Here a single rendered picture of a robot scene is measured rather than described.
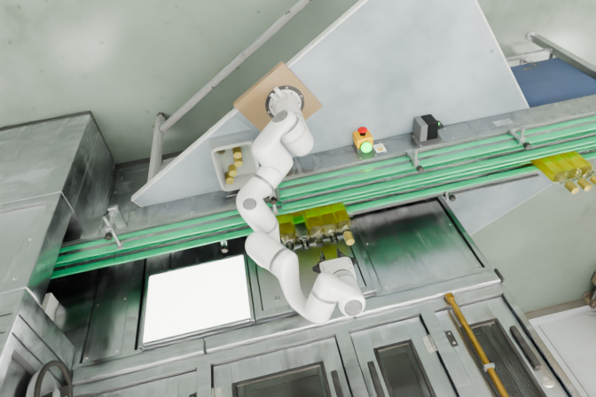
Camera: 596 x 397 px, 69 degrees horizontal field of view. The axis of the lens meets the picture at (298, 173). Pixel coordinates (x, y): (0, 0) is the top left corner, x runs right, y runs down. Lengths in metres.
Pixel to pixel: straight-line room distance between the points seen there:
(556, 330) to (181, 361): 4.40
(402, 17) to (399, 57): 0.16
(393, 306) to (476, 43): 1.08
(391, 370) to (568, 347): 3.94
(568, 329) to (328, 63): 4.42
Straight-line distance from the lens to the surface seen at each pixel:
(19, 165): 2.35
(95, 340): 1.94
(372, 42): 1.74
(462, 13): 1.86
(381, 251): 1.90
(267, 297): 1.75
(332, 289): 1.18
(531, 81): 2.52
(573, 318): 5.65
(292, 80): 1.69
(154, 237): 1.88
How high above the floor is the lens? 2.27
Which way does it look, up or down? 51 degrees down
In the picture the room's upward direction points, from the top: 163 degrees clockwise
